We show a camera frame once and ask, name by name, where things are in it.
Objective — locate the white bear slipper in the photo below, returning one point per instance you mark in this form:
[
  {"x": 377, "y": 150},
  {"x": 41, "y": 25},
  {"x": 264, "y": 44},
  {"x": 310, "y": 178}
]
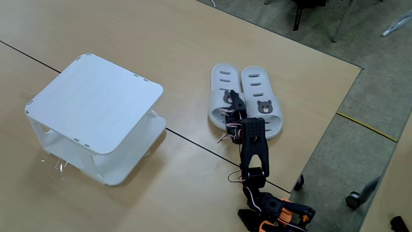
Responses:
[
  {"x": 257, "y": 87},
  {"x": 222, "y": 80}
]

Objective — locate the white two-tier plastic box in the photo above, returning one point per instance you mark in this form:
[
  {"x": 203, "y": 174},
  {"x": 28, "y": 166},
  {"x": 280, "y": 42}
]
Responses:
[{"x": 96, "y": 103}]

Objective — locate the black table caster wheel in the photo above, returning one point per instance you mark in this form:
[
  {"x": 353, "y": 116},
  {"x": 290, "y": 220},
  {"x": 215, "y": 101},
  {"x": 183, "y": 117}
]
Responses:
[{"x": 299, "y": 182}]

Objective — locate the black chair base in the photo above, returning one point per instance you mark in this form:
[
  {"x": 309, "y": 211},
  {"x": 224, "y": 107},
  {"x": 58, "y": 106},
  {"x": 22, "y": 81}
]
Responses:
[{"x": 297, "y": 17}]

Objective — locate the yellow floor tape strip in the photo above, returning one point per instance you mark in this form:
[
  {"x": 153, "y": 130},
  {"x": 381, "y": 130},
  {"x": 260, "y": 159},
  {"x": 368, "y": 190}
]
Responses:
[{"x": 367, "y": 127}]

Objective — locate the metal chair leg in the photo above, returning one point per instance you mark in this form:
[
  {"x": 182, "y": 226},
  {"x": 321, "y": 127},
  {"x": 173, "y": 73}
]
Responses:
[{"x": 342, "y": 21}]

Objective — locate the grey caster wheel with leg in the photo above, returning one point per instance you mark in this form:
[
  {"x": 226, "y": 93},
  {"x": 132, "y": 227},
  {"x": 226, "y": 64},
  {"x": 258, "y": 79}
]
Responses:
[{"x": 354, "y": 200}]

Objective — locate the small black object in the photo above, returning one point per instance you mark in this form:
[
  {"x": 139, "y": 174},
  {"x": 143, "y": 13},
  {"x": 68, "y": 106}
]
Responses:
[{"x": 399, "y": 224}]

